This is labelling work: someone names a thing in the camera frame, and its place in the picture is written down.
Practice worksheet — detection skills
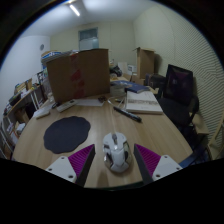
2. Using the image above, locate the white book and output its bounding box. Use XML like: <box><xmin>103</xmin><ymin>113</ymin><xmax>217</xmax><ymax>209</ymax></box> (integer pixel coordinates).
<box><xmin>125</xmin><ymin>90</ymin><xmax>164</xmax><ymax>116</ymax></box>

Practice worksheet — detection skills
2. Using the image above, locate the dark bag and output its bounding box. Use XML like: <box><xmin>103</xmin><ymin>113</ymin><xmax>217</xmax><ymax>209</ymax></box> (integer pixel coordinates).
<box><xmin>144</xmin><ymin>73</ymin><xmax>166</xmax><ymax>90</ymax></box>

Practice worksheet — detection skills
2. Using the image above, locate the blue book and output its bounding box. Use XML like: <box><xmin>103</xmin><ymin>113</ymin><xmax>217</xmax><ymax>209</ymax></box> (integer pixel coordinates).
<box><xmin>111</xmin><ymin>79</ymin><xmax>151</xmax><ymax>94</ymax></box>

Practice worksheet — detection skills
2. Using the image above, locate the dark grey scalloped mouse pad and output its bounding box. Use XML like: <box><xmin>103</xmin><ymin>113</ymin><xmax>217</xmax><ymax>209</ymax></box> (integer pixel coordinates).
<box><xmin>43</xmin><ymin>115</ymin><xmax>92</xmax><ymax>155</ymax></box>

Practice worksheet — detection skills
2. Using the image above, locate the black office chair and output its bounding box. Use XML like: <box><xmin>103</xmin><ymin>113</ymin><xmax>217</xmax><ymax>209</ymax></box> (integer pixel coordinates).
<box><xmin>156</xmin><ymin>64</ymin><xmax>201</xmax><ymax>136</ymax></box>

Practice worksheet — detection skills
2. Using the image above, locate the white and grey computer mouse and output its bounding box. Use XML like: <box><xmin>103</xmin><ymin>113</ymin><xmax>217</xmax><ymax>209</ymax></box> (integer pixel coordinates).
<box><xmin>102</xmin><ymin>131</ymin><xmax>131</xmax><ymax>174</ymax></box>

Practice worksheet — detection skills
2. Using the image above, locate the cluttered shelf unit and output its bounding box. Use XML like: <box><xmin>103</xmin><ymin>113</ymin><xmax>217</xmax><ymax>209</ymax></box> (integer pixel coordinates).
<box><xmin>0</xmin><ymin>78</ymin><xmax>46</xmax><ymax>159</ymax></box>

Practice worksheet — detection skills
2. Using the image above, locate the small flat white box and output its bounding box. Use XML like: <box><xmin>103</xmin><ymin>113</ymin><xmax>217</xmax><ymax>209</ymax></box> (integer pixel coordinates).
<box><xmin>33</xmin><ymin>108</ymin><xmax>52</xmax><ymax>120</ymax></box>

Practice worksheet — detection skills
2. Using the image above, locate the black marker pen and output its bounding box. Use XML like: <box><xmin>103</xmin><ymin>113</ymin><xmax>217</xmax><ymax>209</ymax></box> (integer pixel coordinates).
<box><xmin>113</xmin><ymin>105</ymin><xmax>143</xmax><ymax>123</ymax></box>

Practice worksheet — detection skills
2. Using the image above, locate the tall open cardboard box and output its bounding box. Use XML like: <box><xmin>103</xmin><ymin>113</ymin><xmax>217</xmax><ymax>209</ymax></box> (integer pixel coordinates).
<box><xmin>133</xmin><ymin>46</ymin><xmax>157</xmax><ymax>81</ymax></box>

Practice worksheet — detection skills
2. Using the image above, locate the white paper sheet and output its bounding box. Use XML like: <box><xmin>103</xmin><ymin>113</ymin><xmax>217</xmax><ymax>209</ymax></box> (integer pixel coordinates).
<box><xmin>74</xmin><ymin>97</ymin><xmax>106</xmax><ymax>108</ymax></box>

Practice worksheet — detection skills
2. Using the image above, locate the white remote control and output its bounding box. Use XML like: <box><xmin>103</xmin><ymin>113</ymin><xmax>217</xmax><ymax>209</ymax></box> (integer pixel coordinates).
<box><xmin>55</xmin><ymin>99</ymin><xmax>78</xmax><ymax>113</ymax></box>

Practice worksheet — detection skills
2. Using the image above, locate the long ceiling light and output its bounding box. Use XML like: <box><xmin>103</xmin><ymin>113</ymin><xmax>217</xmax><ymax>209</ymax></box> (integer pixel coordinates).
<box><xmin>68</xmin><ymin>2</ymin><xmax>82</xmax><ymax>18</ymax></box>

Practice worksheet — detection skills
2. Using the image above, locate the large brown cardboard box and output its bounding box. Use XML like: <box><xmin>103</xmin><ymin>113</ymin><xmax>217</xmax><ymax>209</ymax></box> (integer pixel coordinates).
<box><xmin>45</xmin><ymin>48</ymin><xmax>111</xmax><ymax>104</ymax></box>

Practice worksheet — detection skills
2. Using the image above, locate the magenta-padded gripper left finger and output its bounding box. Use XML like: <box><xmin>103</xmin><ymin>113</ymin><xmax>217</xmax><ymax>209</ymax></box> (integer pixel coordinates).
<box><xmin>45</xmin><ymin>143</ymin><xmax>97</xmax><ymax>188</ymax></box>

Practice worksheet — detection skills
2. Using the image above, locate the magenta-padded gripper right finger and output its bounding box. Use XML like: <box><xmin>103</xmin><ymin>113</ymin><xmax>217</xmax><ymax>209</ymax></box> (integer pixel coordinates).
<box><xmin>133</xmin><ymin>143</ymin><xmax>184</xmax><ymax>186</ymax></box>

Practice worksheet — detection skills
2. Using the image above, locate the blue and white box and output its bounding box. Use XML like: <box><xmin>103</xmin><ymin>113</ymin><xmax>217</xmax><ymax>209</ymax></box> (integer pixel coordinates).
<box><xmin>41</xmin><ymin>50</ymin><xmax>73</xmax><ymax>65</ymax></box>

